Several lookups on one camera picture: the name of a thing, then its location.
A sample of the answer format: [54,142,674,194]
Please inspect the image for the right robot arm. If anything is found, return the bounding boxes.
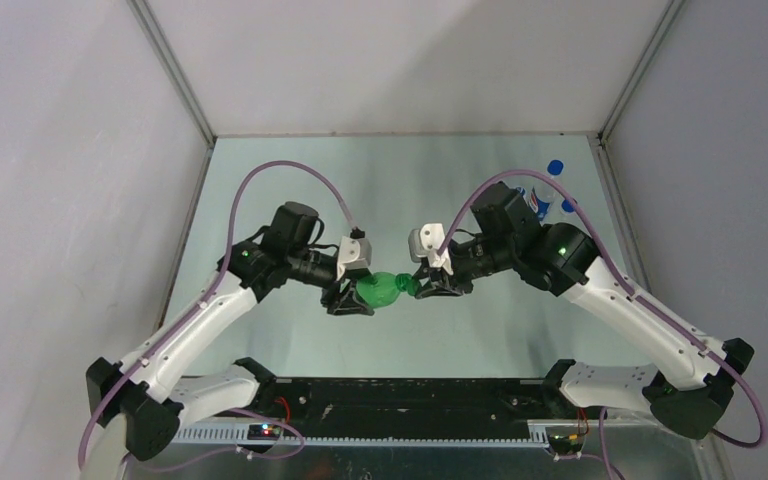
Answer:
[408,182,754,440]

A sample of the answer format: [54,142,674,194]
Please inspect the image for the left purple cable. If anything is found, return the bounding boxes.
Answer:
[77,160,367,473]

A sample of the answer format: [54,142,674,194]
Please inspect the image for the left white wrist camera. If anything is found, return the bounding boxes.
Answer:
[336,236,372,280]

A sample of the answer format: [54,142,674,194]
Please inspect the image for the clear bottle blue cap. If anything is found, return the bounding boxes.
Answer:
[560,199,576,216]

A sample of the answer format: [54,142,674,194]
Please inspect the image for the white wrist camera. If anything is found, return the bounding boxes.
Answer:
[336,236,372,280]
[408,223,454,275]

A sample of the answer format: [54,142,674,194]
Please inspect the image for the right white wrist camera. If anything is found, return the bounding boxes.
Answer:
[408,223,454,275]

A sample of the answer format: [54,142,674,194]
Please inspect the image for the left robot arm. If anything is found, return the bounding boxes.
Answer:
[85,201,373,461]

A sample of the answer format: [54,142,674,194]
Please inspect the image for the purple cable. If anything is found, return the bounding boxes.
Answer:
[435,169,768,480]
[77,160,367,473]

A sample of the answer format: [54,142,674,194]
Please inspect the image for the right circuit board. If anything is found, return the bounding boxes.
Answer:
[548,434,586,456]

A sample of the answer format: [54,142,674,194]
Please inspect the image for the green plastic bottle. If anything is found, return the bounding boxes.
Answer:
[358,272,404,310]

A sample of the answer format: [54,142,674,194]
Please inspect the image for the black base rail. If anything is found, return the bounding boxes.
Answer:
[213,377,607,442]

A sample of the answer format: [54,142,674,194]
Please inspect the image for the green bottle cap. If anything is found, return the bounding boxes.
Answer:
[396,273,421,297]

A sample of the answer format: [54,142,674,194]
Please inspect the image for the left circuit board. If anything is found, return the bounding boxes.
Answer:
[246,424,283,441]

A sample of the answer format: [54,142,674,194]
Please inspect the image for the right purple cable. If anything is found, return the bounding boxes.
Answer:
[435,169,768,480]

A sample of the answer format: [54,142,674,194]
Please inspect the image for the pepsi bottle blue cap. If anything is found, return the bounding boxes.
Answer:
[526,159,566,221]

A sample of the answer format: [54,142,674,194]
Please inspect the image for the circuit board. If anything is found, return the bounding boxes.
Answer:
[548,434,586,456]
[246,424,283,441]

